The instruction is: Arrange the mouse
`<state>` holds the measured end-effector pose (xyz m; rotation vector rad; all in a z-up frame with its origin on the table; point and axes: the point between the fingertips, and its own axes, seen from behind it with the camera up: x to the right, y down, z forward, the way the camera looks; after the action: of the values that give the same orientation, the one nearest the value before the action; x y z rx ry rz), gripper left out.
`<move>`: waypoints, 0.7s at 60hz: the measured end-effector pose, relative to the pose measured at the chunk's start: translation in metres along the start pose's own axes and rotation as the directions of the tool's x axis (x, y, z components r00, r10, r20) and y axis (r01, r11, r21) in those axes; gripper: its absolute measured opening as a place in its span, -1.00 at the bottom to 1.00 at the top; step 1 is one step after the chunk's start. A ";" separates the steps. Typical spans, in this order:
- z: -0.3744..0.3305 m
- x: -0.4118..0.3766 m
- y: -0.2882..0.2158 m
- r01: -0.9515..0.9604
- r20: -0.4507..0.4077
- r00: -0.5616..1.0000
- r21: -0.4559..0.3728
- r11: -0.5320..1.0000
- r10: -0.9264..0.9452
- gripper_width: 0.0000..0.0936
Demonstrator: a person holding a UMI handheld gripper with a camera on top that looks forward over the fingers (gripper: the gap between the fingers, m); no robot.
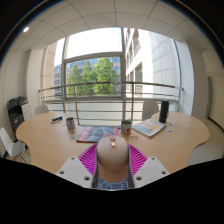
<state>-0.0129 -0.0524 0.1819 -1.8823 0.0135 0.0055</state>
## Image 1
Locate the open light magazine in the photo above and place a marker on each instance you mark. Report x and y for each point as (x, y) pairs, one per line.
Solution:
(149, 128)

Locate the round ceiling light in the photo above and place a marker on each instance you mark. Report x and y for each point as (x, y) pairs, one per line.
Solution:
(26, 29)

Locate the metal railing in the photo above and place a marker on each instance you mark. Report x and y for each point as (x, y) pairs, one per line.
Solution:
(110, 83)

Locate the white chair with wooden legs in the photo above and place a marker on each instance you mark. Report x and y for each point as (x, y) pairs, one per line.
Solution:
(10, 143)

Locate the beige computer mouse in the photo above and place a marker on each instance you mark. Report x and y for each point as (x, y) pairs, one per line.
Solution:
(112, 160)

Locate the grey-green door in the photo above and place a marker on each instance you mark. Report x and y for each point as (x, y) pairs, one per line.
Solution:
(209, 96)

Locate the black cylindrical speaker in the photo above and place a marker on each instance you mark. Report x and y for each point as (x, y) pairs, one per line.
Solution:
(164, 111)

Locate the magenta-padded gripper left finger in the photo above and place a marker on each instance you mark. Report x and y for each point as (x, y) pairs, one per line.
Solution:
(75, 170)

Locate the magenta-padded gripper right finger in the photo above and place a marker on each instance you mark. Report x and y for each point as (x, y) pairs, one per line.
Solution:
(150, 170)

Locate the blue printed can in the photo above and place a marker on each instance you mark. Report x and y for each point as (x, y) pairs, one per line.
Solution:
(70, 124)

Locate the red and white can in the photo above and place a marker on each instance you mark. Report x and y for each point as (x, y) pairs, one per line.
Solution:
(126, 127)

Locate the blue patterned mouse pad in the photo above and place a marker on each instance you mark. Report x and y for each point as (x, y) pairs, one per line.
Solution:
(113, 185)

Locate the red and blue magazine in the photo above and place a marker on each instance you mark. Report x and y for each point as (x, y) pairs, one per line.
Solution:
(91, 133)

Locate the dark blue stapler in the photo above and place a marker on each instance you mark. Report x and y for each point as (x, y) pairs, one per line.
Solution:
(56, 119)

